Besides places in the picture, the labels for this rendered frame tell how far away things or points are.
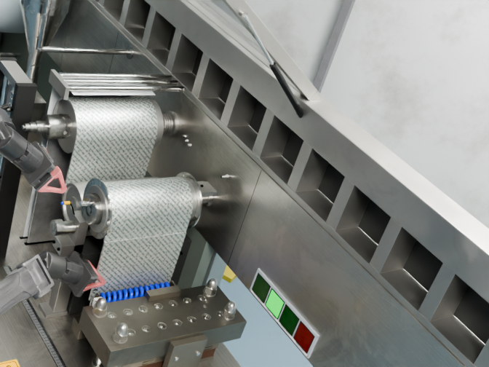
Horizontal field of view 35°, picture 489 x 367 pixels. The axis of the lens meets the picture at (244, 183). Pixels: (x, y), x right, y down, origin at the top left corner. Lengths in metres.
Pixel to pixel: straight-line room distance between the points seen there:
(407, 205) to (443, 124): 2.28
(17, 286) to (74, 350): 0.37
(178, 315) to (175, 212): 0.26
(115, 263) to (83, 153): 0.30
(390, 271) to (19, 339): 0.94
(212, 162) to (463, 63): 1.94
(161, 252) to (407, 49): 2.10
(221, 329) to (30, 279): 0.53
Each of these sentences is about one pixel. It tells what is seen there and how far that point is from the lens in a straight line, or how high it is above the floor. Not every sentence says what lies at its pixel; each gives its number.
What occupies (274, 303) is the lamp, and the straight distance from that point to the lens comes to 1.92.
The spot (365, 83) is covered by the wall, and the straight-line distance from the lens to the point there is 3.91.
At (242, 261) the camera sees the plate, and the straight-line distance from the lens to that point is 2.01.
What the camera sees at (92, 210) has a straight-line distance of 1.91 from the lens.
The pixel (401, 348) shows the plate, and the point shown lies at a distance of 1.66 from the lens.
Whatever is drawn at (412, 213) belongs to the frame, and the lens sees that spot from 1.59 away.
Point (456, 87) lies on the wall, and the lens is 3.81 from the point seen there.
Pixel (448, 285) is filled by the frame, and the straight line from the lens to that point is 1.56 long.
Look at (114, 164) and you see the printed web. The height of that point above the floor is 1.26.
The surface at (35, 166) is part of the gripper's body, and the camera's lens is 1.75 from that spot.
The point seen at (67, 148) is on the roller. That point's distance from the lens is 2.09.
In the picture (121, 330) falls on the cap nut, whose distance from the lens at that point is 1.89.
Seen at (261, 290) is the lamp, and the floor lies 1.18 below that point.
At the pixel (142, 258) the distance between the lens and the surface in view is 2.02.
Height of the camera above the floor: 2.30
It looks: 28 degrees down
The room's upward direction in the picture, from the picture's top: 19 degrees clockwise
